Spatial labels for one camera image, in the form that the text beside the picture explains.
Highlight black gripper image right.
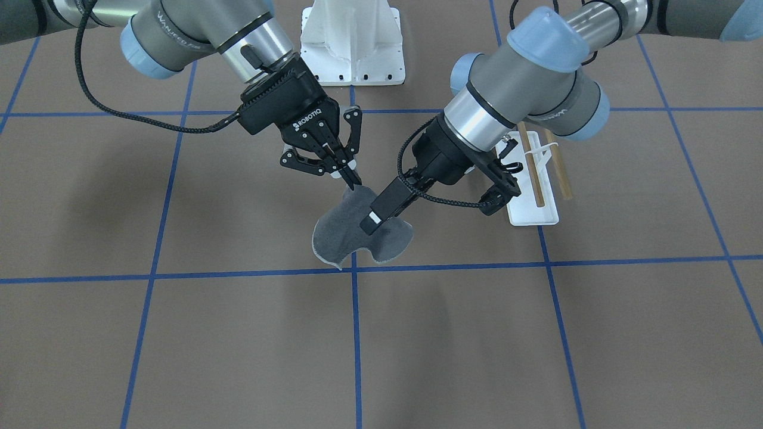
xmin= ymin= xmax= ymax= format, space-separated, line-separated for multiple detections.
xmin=361 ymin=114 xmax=522 ymax=234

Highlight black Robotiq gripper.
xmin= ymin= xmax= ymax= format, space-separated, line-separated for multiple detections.
xmin=238 ymin=54 xmax=363 ymax=189

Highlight grey blue microfibre towel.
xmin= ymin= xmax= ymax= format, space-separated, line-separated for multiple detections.
xmin=312 ymin=185 xmax=414 ymax=271

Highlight white towel rack base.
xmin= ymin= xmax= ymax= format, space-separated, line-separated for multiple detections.
xmin=507 ymin=131 xmax=559 ymax=227

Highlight black braided cable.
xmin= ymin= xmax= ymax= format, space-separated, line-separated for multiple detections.
xmin=396 ymin=116 xmax=495 ymax=209
xmin=76 ymin=0 xmax=242 ymax=134

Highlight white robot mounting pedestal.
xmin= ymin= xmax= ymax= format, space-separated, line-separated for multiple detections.
xmin=300 ymin=1 xmax=406 ymax=85

